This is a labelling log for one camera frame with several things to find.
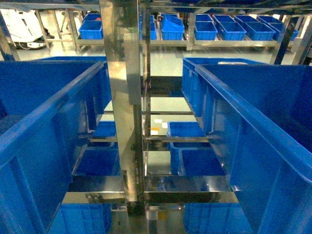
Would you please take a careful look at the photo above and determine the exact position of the blue bin upper right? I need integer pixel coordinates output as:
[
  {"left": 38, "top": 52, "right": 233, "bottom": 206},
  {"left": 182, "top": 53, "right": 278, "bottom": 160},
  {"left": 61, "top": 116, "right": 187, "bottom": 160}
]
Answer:
[{"left": 196, "top": 64, "right": 312, "bottom": 234}]

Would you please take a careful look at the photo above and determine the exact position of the blue bin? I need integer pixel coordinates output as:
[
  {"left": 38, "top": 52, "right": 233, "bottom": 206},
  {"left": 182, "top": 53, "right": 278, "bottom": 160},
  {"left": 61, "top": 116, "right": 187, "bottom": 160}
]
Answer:
[
  {"left": 196, "top": 64, "right": 312, "bottom": 234},
  {"left": 0, "top": 60, "right": 111, "bottom": 234}
]

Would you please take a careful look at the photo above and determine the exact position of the blue bin upper left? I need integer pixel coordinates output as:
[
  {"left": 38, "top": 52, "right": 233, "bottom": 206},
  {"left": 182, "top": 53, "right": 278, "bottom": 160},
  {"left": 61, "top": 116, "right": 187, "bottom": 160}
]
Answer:
[{"left": 0, "top": 60, "right": 111, "bottom": 234}]

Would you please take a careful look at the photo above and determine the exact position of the steel rack upright post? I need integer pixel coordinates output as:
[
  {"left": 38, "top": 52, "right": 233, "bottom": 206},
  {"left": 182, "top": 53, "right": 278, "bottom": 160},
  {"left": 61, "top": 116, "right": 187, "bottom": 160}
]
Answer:
[{"left": 99, "top": 0, "right": 148, "bottom": 234}]

